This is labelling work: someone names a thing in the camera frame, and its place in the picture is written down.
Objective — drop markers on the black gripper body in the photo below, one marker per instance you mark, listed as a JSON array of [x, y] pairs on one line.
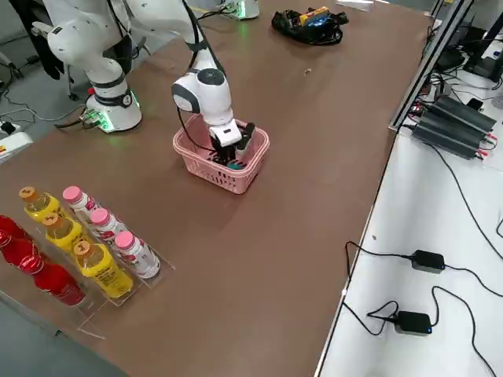
[[226, 151]]

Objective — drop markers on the teal snack packet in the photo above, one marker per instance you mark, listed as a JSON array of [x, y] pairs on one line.
[[236, 165]]

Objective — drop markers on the black plastic bag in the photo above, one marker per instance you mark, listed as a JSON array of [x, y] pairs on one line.
[[314, 35]]

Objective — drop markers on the yellow wafer box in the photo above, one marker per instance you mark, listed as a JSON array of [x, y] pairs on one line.
[[310, 16]]

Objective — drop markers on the blue cookie box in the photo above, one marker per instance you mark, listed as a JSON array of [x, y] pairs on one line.
[[320, 21]]

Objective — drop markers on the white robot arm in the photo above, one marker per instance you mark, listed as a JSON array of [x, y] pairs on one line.
[[247, 8], [212, 94]]

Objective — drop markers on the pink slotted plastic basket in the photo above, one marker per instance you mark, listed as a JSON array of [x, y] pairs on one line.
[[220, 184]]

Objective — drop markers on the pink white drink bottle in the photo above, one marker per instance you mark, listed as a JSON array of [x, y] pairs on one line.
[[78, 200], [135, 255], [104, 222]]

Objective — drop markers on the clear acrylic bottle shelf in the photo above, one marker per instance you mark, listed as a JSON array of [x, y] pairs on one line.
[[157, 271]]

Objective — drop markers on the yellow drink bottle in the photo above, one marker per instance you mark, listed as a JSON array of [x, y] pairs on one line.
[[98, 267], [61, 231]]

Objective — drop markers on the yellow packet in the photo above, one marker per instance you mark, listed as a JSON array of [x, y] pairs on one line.
[[39, 204]]

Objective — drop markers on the white desk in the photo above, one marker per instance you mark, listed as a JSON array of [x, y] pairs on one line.
[[412, 216]]

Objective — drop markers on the white controller box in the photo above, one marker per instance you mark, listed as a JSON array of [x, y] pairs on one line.
[[15, 145]]

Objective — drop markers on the red drink bottle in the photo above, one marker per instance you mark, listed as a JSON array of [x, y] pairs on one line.
[[21, 255], [8, 228], [59, 284]]

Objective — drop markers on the white power strip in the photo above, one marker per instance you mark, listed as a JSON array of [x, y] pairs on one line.
[[8, 127]]

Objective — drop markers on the black power box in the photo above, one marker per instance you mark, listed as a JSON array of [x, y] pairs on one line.
[[444, 137], [467, 114]]

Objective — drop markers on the black power adapter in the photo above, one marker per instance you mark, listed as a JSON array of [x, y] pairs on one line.
[[428, 261], [412, 323]]

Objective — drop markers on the black phone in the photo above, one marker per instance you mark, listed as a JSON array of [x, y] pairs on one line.
[[475, 104]]

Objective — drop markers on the black monitor stand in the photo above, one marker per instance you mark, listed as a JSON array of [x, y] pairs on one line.
[[483, 59]]

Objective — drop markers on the aluminium frame post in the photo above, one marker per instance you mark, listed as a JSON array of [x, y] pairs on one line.
[[428, 59]]

